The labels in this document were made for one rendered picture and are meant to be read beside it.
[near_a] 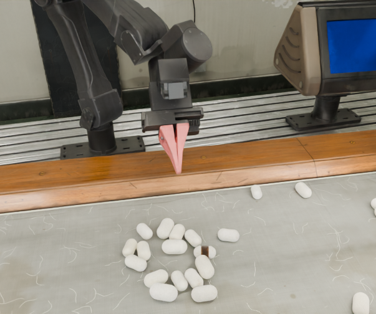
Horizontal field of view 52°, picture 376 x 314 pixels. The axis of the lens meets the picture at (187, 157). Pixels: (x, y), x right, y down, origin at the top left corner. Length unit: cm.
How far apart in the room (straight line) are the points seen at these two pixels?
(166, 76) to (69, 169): 28
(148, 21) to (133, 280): 42
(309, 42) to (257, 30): 239
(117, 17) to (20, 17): 181
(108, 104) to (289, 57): 56
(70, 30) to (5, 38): 169
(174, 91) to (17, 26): 199
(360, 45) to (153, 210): 43
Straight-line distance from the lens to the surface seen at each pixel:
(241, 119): 109
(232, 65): 276
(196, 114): 64
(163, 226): 61
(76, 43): 86
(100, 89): 87
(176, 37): 64
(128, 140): 98
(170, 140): 62
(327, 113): 110
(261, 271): 59
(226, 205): 68
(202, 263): 56
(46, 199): 72
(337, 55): 37
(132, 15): 70
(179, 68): 58
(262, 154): 78
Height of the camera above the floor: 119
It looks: 34 degrees down
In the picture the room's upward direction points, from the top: straight up
